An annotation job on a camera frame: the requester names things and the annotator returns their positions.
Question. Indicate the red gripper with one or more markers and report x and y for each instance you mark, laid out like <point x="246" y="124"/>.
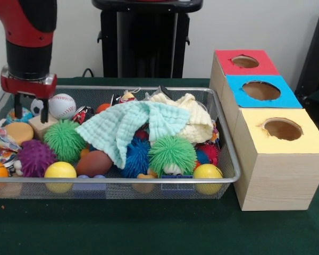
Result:
<point x="29" y="87"/>

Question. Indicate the mint green waffle cloth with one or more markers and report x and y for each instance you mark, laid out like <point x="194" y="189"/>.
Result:
<point x="133" y="125"/>

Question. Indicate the cream waffle cloth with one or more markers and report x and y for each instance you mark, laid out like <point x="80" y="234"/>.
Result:
<point x="194" y="119"/>

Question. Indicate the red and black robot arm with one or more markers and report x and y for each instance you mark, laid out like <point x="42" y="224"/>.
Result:
<point x="29" y="32"/>

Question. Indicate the wooden box with three holes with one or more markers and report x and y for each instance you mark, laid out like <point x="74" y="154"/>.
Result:
<point x="276" y="180"/>

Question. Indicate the plain wooden cube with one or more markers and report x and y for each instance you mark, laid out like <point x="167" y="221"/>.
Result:
<point x="38" y="127"/>

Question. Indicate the peach foam ball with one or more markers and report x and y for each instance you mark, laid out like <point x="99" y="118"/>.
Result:
<point x="18" y="132"/>

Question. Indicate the white toy baseball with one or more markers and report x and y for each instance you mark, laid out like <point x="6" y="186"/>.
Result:
<point x="62" y="105"/>

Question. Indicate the green spiky rubber ball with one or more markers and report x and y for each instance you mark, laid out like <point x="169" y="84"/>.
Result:
<point x="172" y="155"/>
<point x="63" y="139"/>

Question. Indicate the purple spiky rubber ball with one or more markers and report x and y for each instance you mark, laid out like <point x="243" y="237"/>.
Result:
<point x="35" y="159"/>

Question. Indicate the yellow tennis ball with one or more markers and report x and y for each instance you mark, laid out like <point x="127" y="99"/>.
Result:
<point x="60" y="171"/>

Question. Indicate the brown toy football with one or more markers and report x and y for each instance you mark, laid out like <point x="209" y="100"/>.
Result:
<point x="94" y="163"/>

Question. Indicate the dark green table cloth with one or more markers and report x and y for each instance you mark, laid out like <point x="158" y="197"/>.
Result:
<point x="149" y="228"/>

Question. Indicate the yellow smiley foam ball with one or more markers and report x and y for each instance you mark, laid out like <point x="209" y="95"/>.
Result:
<point x="207" y="172"/>

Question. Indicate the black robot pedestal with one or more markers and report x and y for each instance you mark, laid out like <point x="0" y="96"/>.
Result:
<point x="138" y="40"/>

